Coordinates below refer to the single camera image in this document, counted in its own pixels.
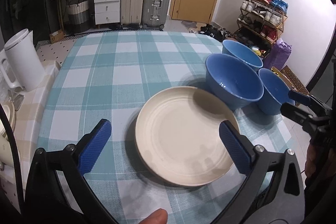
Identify blue bowl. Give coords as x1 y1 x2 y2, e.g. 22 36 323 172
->
222 39 263 71
257 68 294 115
205 53 264 111

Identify cream plate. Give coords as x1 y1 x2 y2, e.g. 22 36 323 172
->
134 86 239 187

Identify cream bowls at left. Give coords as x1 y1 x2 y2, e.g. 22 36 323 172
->
0 101 17 169

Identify right hand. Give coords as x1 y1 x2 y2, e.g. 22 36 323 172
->
305 143 329 178

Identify left hand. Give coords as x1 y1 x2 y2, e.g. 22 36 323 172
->
139 208 168 224

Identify brown patterned doormat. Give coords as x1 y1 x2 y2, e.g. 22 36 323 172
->
281 65 309 95

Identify purple bag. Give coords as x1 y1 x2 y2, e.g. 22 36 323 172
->
263 38 291 70

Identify beige checked cloth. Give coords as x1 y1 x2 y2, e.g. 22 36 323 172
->
14 60 62 189

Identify wooden shoe rack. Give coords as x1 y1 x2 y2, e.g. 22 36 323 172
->
233 0 288 58

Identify dotted floor rug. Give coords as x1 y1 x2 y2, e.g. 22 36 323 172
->
35 30 78 66

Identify white electric kettle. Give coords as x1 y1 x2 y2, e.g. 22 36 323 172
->
1 28 45 92

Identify woven laundry basket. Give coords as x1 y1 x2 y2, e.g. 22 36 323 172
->
66 0 90 34

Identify beige suitcase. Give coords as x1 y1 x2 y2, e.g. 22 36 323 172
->
119 0 146 28

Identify silver suitcase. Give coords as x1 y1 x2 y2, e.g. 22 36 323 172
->
141 0 170 30

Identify black cable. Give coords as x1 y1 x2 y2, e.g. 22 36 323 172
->
0 104 26 214

